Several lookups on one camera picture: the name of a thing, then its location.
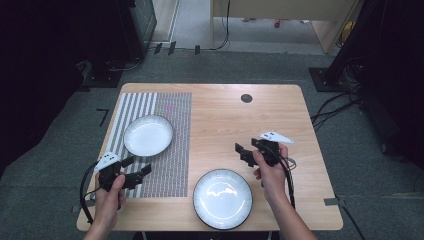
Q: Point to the black square stand base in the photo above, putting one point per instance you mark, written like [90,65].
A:
[328,81]

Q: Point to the striped woven placemat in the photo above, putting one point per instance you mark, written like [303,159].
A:
[173,160]

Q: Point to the dark cabinet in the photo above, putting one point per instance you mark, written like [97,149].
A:
[141,23]

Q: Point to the small white plate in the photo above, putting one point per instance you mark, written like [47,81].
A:
[148,136]

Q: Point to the large white plate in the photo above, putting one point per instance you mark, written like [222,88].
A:
[222,199]

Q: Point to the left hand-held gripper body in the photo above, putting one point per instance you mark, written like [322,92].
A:
[110,170]

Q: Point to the short black tape strip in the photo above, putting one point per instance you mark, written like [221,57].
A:
[157,48]
[197,49]
[172,48]

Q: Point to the person's left hand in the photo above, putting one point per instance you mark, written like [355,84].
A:
[108,200]

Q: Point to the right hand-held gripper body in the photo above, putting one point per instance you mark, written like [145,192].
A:
[271,148]

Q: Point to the grey tape strip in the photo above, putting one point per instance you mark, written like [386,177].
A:
[330,201]

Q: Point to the small red object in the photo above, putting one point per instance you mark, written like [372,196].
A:
[277,23]

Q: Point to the person's right hand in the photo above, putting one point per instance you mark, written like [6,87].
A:
[271,180]

